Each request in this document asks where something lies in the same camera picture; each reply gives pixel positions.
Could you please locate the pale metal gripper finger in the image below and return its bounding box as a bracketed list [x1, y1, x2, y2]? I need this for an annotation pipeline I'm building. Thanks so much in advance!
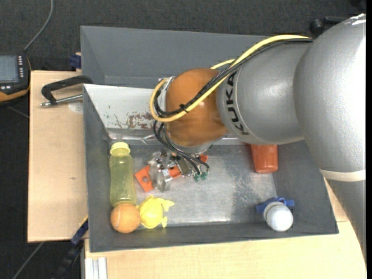
[158, 168, 173, 193]
[148, 155, 164, 186]

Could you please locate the orange flat holed block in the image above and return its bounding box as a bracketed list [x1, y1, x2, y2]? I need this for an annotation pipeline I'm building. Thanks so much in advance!
[134, 154, 209, 194]

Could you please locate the yellow clear plastic bottle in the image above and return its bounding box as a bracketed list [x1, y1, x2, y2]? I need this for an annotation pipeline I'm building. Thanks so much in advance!
[109, 142, 138, 208]

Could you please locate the yellow toy duck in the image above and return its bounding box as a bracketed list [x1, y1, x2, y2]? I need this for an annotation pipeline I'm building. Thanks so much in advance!
[136, 195, 176, 230]

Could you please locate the grey metal bin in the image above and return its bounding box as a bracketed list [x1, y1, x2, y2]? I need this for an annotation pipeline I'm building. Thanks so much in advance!
[80, 25, 339, 253]

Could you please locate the orange ball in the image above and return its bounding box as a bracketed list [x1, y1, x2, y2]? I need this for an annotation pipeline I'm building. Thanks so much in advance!
[110, 203, 141, 234]

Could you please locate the orange plastic cup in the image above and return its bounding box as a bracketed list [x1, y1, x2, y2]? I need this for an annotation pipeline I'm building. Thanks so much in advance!
[250, 144, 279, 174]

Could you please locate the pale wood board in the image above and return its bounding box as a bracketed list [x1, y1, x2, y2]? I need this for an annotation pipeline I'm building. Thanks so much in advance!
[27, 70, 90, 243]

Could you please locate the white bottle with blue cap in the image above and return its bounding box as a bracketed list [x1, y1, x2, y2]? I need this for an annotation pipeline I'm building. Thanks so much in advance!
[255, 196, 295, 233]

